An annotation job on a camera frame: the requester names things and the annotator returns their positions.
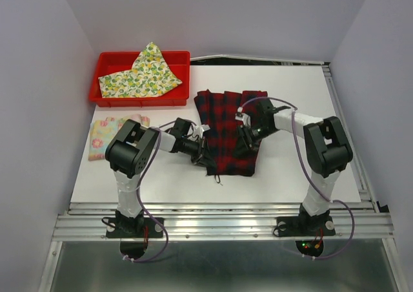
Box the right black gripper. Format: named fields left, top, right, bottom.
left=232, top=122, right=277, bottom=159

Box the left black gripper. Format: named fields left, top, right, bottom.
left=180, top=136, right=216, bottom=169

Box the red navy plaid skirt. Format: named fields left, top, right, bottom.
left=194, top=90, right=268, bottom=177

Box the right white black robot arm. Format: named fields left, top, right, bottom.
left=234, top=97, right=353, bottom=237

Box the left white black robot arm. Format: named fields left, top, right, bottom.
left=102, top=118, right=216, bottom=239

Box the lemon print skirt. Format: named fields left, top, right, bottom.
left=98, top=42, right=183, bottom=98

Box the red plastic bin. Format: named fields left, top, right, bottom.
left=88, top=50, right=190, bottom=107

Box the pastel floral folded skirt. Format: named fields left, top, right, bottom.
left=88, top=114, right=150, bottom=161

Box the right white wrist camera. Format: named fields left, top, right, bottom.
left=235, top=107, right=251, bottom=127

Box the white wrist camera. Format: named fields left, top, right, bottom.
left=235, top=107, right=251, bottom=127
left=194, top=125, right=210, bottom=139

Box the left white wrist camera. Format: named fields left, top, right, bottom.
left=194, top=125, right=210, bottom=139

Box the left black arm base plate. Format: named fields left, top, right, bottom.
left=101, top=217, right=164, bottom=239

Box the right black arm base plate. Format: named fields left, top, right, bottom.
left=276, top=216, right=336, bottom=238

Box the aluminium front rail frame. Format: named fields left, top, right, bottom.
left=39, top=200, right=401, bottom=291

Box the aluminium right side rail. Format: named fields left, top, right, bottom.
left=321, top=62, right=390, bottom=214

